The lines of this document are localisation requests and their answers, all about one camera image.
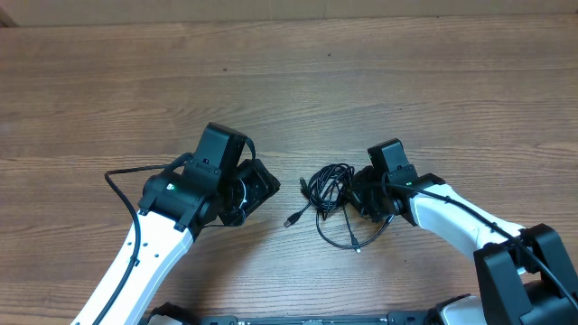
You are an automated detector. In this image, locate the black USB cable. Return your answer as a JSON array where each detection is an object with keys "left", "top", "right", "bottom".
[{"left": 283, "top": 162, "right": 396, "bottom": 254}]

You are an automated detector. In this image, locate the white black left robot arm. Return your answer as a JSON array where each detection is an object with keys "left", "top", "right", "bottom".
[{"left": 73, "top": 123, "right": 280, "bottom": 325}]

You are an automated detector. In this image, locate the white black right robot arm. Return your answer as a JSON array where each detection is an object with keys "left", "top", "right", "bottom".
[{"left": 348, "top": 138, "right": 577, "bottom": 325}]

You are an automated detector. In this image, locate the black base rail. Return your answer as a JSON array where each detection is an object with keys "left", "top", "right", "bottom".
[{"left": 138, "top": 294, "right": 487, "bottom": 325}]

